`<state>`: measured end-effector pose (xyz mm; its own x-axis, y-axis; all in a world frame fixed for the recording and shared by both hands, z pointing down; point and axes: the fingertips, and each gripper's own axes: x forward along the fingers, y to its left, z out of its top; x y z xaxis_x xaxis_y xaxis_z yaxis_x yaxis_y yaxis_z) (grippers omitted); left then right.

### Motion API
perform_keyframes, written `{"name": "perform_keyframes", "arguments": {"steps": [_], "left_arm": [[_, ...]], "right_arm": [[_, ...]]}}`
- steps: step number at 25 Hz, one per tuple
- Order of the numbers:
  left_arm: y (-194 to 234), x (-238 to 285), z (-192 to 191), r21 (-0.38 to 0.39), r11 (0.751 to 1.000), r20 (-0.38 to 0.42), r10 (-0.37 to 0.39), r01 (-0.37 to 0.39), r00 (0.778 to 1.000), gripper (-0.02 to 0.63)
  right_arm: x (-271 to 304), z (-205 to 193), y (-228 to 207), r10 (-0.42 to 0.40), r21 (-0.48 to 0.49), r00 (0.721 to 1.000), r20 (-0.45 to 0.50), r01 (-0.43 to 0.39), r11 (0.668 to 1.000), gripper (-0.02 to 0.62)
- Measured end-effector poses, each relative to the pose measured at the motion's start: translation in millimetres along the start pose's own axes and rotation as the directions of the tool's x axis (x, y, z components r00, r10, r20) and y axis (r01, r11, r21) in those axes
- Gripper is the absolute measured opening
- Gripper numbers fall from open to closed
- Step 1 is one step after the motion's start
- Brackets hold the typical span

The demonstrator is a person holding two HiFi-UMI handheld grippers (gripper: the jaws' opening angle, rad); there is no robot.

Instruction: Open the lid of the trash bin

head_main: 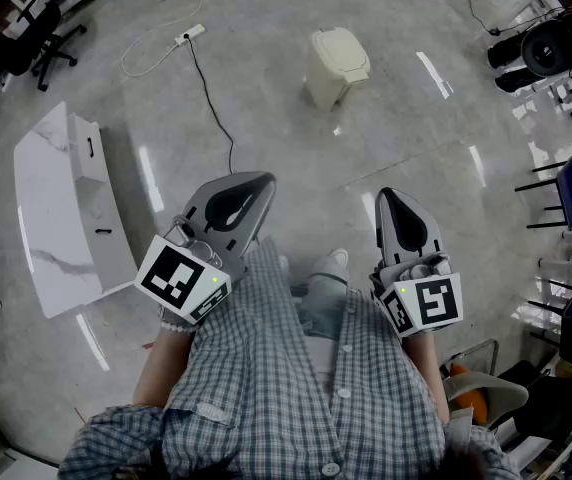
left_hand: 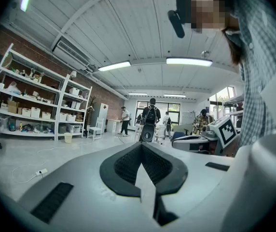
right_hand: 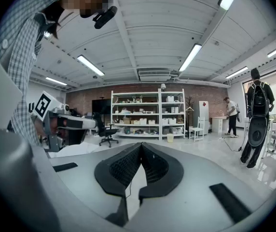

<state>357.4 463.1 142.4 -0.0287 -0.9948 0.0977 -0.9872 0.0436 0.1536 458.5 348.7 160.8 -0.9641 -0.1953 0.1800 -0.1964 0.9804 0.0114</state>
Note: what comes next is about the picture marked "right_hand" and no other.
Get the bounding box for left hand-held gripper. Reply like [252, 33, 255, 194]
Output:
[28, 90, 97, 152]

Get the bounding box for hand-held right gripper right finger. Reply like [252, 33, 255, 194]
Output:
[138, 143, 184, 205]

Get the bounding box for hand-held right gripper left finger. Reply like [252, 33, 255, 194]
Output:
[94, 143, 143, 227]

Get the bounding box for person's left forearm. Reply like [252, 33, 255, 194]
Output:
[33, 116, 48, 140]

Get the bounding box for person's left hand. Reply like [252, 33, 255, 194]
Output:
[52, 117, 68, 134]

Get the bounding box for black office chair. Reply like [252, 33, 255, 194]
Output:
[96, 112, 120, 148]

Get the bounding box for white wooden chair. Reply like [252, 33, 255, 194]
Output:
[191, 116, 205, 143]

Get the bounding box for group of white storage boxes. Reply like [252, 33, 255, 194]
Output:
[118, 95, 178, 126]

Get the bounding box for white metal shelf unit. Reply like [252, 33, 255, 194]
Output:
[110, 90, 162, 140]
[158, 88, 186, 140]

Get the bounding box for grey checked shirt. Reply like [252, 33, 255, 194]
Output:
[0, 0, 71, 147]

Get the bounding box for white refrigerator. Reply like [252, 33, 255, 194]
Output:
[193, 101, 210, 131]

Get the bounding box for wooden coat rack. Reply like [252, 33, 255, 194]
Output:
[185, 97, 194, 138]

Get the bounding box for white desk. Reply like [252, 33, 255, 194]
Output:
[211, 116, 229, 133]

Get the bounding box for white ceiling air conditioner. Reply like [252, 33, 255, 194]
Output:
[138, 68, 173, 82]

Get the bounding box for black wall television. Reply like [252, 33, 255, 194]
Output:
[91, 99, 112, 115]

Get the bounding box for black head-mounted camera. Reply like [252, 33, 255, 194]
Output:
[92, 5, 118, 30]

